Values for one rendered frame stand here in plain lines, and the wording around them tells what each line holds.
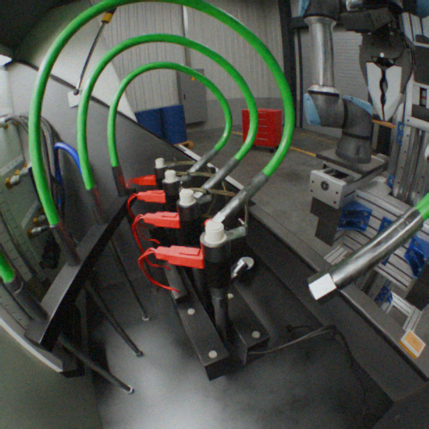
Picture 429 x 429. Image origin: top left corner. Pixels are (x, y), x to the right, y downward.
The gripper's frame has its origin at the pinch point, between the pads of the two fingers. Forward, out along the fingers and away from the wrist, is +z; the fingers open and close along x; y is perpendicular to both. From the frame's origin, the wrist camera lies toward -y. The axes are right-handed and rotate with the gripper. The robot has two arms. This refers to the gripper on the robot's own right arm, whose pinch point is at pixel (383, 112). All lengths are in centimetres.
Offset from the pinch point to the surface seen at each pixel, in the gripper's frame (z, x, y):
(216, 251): 12.0, -1.1, -28.9
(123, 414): 42, -5, -51
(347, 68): -94, 363, 554
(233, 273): 16.6, -0.3, -26.8
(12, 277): 9.1, -0.1, -47.7
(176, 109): 31, 472, 94
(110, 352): 42, 10, -51
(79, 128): 0.7, 15.6, -39.7
